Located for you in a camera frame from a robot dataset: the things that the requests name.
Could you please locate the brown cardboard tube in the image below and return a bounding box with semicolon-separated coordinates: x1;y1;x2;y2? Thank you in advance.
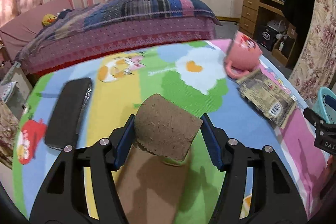
117;94;202;223

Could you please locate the light blue mesh trash basket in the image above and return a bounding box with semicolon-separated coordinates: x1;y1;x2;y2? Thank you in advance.
313;87;336;124

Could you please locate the person's hand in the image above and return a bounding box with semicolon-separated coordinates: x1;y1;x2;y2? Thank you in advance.
319;156;335;200

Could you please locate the floral beige curtain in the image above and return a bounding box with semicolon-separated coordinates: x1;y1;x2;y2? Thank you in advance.
289;0;336;106

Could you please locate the colourful cartoon table mat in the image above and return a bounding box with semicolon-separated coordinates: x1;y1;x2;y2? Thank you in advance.
13;39;329;223

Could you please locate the patterned paper packet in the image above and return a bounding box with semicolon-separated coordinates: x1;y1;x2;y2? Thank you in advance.
236;69;296;129

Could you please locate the black phone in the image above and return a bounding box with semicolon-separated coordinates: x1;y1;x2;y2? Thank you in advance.
45;77;93;150

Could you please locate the pink cartoon mug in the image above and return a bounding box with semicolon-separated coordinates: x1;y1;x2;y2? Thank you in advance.
224;31;262;79

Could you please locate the black box under desk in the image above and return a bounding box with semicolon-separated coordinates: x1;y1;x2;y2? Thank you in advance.
257;26;279;51

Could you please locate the bed with purple sheet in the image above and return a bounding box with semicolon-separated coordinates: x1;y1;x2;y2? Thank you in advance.
1;0;215;76

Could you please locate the wooden desk with drawers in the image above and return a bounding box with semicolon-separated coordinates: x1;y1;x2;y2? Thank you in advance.
239;0;297;69

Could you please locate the yellow plush toy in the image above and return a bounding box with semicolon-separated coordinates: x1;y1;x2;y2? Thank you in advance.
42;14;58;27

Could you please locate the blue plaid quilt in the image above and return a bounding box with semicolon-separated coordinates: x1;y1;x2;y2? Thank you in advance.
15;0;223;62

